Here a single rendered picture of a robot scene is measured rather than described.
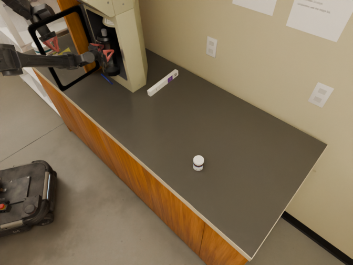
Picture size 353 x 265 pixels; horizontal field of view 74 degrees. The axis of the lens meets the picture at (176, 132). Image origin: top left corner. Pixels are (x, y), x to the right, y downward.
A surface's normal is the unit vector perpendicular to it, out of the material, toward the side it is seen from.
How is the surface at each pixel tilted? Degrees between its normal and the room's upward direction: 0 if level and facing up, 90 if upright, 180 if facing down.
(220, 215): 0
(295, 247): 0
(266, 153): 0
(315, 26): 90
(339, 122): 90
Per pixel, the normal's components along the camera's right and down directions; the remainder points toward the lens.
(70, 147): -0.03, -0.64
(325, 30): -0.69, 0.57
